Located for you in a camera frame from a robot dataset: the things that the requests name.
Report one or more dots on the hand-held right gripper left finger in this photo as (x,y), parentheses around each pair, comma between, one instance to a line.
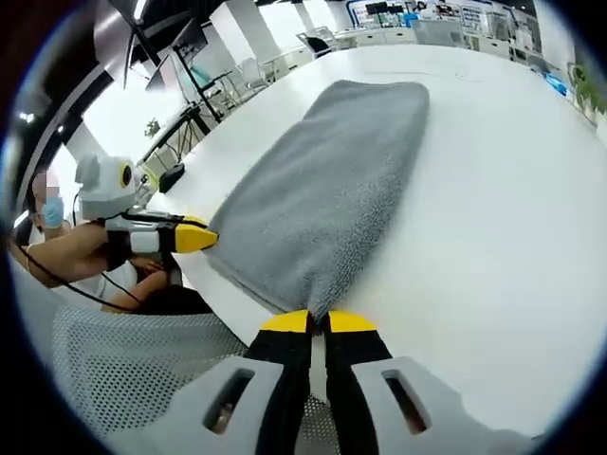
(280,379)

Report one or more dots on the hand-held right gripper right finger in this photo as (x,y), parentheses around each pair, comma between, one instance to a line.
(355,379)

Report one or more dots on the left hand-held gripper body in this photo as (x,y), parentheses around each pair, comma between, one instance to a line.
(104,189)

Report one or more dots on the grey towel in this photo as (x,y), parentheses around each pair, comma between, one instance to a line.
(332,189)

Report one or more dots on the person's left hand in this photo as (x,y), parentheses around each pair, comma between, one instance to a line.
(97,246)

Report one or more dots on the small black device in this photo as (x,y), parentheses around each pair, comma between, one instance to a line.
(171,179)

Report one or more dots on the blue face mask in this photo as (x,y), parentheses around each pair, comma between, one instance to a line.
(53,213)

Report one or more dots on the person's dark trousers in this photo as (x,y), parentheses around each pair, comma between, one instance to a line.
(175,301)

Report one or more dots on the person's white shirt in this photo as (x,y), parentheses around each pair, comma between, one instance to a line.
(118,280)

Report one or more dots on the small green plant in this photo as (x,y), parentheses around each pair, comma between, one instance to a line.
(152,128)

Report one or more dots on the black laptop stand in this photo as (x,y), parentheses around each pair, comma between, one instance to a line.
(204,99)

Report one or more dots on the grey mesh office chair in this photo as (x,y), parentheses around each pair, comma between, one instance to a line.
(118,360)

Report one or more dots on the white table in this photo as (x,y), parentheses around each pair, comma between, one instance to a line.
(474,237)

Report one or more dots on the white and black office chair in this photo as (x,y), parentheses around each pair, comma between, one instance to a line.
(320,41)

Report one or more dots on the white low cabinet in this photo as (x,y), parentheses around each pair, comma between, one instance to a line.
(384,37)

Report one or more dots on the blue packet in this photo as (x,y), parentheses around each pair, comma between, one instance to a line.
(557,85)

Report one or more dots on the green potted plant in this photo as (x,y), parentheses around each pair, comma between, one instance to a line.
(590,92)

